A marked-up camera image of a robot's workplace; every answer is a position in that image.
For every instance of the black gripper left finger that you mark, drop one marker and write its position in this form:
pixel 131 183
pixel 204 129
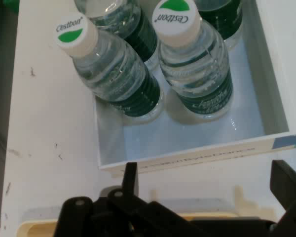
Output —
pixel 106 217

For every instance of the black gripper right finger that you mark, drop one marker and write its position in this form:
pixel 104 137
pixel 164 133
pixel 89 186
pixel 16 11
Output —
pixel 292 197

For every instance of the clear water bottle green label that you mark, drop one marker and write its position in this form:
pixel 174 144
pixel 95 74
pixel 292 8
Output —
pixel 135 29
pixel 116 76
pixel 195 69
pixel 222 22

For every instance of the cream tray with bamboo base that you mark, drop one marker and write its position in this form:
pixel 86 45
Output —
pixel 37 228

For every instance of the white cardboard box blue print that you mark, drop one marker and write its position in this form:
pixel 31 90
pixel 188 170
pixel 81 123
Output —
pixel 187 145

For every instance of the green foam block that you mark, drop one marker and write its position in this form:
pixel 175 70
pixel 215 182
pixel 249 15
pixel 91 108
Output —
pixel 11 5

